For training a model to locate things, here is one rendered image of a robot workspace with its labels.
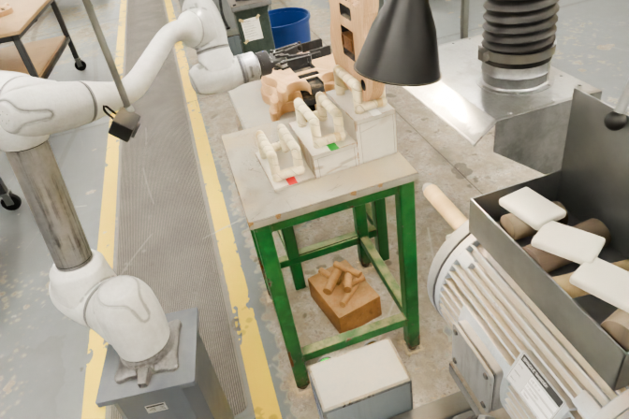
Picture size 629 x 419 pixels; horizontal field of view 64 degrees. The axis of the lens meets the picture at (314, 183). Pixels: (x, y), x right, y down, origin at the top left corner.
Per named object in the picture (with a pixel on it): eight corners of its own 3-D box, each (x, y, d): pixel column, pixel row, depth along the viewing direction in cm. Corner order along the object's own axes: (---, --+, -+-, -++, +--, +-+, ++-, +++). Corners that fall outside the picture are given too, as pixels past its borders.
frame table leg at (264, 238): (311, 388, 211) (270, 223, 160) (299, 393, 210) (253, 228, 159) (307, 378, 215) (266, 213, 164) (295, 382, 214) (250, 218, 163)
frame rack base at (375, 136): (399, 152, 177) (396, 108, 167) (359, 166, 174) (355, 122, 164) (365, 121, 199) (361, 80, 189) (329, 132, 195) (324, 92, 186)
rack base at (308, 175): (317, 179, 171) (316, 176, 170) (274, 193, 168) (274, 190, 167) (292, 143, 193) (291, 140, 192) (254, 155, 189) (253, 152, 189)
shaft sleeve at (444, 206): (467, 252, 90) (482, 251, 91) (474, 237, 89) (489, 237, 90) (421, 196, 105) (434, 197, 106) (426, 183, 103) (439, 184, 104)
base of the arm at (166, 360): (112, 397, 139) (104, 385, 136) (124, 334, 157) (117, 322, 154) (178, 382, 140) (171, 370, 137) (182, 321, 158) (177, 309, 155)
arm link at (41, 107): (91, 77, 114) (56, 71, 120) (9, 89, 100) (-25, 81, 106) (99, 133, 118) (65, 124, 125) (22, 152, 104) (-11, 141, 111)
